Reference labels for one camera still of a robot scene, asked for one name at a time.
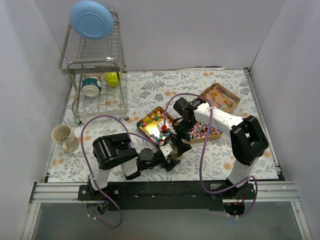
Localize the tin of lollipops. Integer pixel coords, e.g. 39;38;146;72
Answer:
188;122;223;144

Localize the tin of star candies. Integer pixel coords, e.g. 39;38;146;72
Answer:
136;106;171;143

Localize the gold round lid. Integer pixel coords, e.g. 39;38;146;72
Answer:
169;148;182;159

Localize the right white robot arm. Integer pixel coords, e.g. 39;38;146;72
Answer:
171;97;269;199

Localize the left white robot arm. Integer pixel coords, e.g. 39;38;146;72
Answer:
88;133;192;200

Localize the floral table mat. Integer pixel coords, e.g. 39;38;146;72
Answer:
46;69;280;182

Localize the yellow-green bowl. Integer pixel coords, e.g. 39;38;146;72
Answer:
103;72;123;87

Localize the teal and white bowl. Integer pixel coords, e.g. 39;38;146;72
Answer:
81;76;102;98

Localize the beige paper cup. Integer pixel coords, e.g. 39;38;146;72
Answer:
51;124;79;154

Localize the patterned small bowl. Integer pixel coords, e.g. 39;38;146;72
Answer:
84;66;97;78

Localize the metal dish rack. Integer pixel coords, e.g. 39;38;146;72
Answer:
59;9;128;124

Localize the blue plate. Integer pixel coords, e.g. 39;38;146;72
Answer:
69;0;114;39

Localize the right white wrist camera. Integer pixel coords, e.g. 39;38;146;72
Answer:
157;120;174;138

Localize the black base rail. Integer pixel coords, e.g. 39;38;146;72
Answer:
77;181;255;211

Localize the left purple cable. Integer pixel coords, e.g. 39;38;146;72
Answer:
81;114;163;229

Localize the purple cable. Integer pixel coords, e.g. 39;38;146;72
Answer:
162;92;258;217
81;114;163;229

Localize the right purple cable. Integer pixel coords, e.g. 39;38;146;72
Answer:
162;92;258;217

